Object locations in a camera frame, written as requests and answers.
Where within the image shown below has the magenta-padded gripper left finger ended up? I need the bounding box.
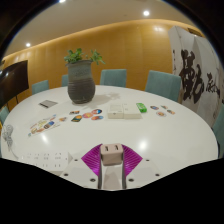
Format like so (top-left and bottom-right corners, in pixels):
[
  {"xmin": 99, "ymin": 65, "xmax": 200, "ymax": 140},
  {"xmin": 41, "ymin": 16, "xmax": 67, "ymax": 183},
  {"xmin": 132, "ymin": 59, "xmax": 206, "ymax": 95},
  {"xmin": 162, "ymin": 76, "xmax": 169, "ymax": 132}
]
[{"xmin": 61, "ymin": 143, "xmax": 103, "ymax": 190}]

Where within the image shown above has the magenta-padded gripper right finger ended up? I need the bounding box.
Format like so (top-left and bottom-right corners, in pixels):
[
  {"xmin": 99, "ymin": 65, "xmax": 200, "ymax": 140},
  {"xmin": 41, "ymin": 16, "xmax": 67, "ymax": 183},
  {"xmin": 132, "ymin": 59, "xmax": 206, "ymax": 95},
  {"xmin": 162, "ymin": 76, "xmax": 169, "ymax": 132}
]
[{"xmin": 121, "ymin": 144, "xmax": 164, "ymax": 190}]

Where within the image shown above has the small white charger block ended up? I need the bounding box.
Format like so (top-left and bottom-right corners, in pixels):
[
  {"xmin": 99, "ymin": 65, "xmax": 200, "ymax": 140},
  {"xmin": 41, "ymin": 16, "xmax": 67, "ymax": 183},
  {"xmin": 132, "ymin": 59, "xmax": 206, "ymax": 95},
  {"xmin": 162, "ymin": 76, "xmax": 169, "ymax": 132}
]
[{"xmin": 100, "ymin": 142, "xmax": 125, "ymax": 167}]

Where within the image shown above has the white power strip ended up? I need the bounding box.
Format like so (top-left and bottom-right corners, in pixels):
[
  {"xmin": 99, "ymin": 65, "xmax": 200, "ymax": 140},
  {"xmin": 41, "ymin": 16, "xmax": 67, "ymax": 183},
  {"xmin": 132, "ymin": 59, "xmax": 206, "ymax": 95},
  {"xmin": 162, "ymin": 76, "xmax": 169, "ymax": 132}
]
[{"xmin": 21, "ymin": 151, "xmax": 74, "ymax": 176}]

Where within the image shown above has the dark sunset picture card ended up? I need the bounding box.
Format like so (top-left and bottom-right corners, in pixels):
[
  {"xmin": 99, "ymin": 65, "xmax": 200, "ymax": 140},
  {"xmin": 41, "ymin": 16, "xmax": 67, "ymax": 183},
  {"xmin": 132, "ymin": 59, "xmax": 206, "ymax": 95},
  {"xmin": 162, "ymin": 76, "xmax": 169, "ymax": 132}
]
[{"xmin": 70, "ymin": 114, "xmax": 84, "ymax": 124}]

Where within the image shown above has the round orange pink sticker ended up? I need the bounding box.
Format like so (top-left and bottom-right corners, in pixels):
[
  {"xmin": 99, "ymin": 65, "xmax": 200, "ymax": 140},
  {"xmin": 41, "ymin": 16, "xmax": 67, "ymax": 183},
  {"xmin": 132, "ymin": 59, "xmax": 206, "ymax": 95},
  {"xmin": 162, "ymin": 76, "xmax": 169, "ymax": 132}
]
[{"xmin": 82, "ymin": 112, "xmax": 95, "ymax": 120}]

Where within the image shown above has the flat white box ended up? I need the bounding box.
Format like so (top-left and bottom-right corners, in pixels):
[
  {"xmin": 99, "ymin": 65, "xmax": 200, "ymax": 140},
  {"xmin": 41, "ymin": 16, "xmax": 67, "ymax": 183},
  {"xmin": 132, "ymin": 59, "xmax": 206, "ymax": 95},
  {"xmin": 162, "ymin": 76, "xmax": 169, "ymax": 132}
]
[
  {"xmin": 106, "ymin": 103, "xmax": 125, "ymax": 120},
  {"xmin": 122, "ymin": 103, "xmax": 143, "ymax": 120}
]

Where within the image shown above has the small green case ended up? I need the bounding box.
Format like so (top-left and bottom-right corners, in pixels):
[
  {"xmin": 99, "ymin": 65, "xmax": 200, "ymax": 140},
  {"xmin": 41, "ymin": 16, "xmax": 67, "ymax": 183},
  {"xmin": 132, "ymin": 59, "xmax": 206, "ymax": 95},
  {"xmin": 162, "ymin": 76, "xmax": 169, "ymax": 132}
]
[{"xmin": 135, "ymin": 102, "xmax": 148, "ymax": 114}]

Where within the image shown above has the colourful sticker sheet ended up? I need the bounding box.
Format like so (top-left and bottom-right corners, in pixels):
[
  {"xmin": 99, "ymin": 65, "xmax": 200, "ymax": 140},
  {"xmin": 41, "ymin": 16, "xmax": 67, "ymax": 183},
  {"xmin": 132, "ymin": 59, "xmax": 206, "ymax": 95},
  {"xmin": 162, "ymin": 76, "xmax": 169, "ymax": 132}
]
[{"xmin": 28, "ymin": 113, "xmax": 61, "ymax": 137}]

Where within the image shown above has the grey ribbed potted plant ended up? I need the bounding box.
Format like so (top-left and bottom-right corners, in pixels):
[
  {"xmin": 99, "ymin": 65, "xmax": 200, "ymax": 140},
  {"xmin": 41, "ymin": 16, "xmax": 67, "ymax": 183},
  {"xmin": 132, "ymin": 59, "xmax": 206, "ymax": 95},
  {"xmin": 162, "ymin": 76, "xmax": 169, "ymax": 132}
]
[{"xmin": 63, "ymin": 48, "xmax": 106, "ymax": 105}]

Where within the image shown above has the group of teal chairs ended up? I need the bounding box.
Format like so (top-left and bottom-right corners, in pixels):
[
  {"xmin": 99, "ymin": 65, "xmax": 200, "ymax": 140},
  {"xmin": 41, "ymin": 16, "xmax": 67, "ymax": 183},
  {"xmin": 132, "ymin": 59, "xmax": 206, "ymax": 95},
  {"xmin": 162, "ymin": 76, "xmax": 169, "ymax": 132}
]
[{"xmin": 0, "ymin": 68, "xmax": 224, "ymax": 158}]

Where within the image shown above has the white calligraphy folding screen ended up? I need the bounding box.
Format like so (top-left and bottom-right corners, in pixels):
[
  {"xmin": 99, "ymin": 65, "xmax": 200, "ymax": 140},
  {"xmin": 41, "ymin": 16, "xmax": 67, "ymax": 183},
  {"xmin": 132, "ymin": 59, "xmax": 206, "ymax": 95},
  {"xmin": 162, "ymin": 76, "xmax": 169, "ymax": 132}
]
[{"xmin": 167, "ymin": 25, "xmax": 224, "ymax": 128}]

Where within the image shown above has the group of ceiling lights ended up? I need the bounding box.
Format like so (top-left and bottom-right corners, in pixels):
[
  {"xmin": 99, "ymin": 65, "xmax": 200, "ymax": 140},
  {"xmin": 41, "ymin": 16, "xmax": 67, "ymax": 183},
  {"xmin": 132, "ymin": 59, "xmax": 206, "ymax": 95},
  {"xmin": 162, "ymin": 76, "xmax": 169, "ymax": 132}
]
[{"xmin": 24, "ymin": 0, "xmax": 151, "ymax": 48}]

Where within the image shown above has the bundled white cable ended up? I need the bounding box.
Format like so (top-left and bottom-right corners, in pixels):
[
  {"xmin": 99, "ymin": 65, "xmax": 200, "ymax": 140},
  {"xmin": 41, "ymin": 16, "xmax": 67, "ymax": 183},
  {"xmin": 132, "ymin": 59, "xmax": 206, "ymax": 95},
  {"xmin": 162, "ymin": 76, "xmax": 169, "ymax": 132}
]
[{"xmin": 1, "ymin": 124, "xmax": 20, "ymax": 160}]

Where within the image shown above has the black wall television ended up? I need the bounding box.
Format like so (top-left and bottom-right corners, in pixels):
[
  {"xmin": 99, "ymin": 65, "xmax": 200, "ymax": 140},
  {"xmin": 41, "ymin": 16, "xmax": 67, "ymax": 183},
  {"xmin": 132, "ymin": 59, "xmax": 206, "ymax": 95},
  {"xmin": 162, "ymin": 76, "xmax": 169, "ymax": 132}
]
[{"xmin": 0, "ymin": 59, "xmax": 30, "ymax": 108}]

